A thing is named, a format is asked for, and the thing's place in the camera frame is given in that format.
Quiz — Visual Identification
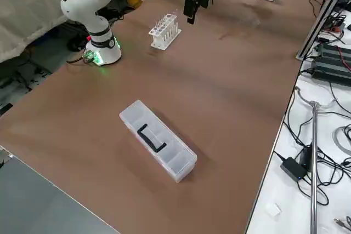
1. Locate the aluminium profile post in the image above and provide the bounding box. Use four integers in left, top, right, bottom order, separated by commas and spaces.
295, 0, 351, 61

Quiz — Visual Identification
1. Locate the grey ring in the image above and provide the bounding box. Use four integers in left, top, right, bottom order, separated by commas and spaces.
331, 125, 351, 156

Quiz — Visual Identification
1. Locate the small white box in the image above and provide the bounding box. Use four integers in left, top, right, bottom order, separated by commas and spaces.
264, 202, 282, 217

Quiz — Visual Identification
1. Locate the white test tube rack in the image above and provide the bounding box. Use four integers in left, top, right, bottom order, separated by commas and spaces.
148, 11, 183, 51

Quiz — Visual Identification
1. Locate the clear plastic box black handle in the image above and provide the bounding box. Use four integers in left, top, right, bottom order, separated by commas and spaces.
118, 99, 198, 184

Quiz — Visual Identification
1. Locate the grey plug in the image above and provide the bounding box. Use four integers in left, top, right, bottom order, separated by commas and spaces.
333, 217, 347, 230

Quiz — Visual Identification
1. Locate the silver metal pole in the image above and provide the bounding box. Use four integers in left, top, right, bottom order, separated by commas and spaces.
309, 100, 324, 234

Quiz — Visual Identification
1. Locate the white cover sheet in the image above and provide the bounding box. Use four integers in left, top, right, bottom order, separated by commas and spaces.
0, 0, 83, 65

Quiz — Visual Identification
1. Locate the black power supply box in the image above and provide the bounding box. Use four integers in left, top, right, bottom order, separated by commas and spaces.
315, 41, 351, 62
311, 54, 351, 87

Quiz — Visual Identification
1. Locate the grey side table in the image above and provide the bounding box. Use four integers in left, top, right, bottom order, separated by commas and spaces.
0, 146, 121, 234

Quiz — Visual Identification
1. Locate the black power adapter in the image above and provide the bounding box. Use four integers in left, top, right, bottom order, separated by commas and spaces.
299, 144, 314, 169
280, 156, 309, 182

